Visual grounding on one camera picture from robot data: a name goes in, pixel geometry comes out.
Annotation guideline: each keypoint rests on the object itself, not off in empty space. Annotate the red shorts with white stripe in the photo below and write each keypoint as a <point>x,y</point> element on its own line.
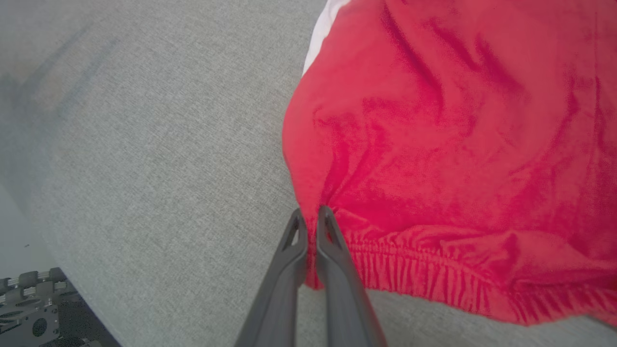
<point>458,144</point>

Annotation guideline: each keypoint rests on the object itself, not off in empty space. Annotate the grey fabric sofa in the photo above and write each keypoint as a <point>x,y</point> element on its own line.
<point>168,144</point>

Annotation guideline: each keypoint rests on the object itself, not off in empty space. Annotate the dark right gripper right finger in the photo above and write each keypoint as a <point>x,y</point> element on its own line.
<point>342,299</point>

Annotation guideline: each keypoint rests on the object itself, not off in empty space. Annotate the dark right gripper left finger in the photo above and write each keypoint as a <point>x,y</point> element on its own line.
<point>284,289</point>

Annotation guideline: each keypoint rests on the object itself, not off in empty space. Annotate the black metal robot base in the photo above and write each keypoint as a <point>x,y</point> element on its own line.
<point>29,313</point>

